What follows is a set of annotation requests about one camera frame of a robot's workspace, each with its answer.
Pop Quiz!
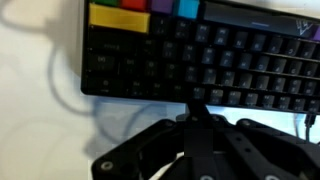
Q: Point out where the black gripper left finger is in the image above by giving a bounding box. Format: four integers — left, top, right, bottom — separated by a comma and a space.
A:
91, 100, 201, 180

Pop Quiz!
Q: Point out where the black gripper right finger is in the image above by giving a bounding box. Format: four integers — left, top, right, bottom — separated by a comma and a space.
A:
199, 100, 320, 180

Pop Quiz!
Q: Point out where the black keyboard with coloured keys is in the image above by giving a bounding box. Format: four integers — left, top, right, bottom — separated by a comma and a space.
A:
79, 0, 320, 116

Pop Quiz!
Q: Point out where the black keyboard cable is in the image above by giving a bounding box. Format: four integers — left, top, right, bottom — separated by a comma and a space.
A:
303, 113, 318, 143

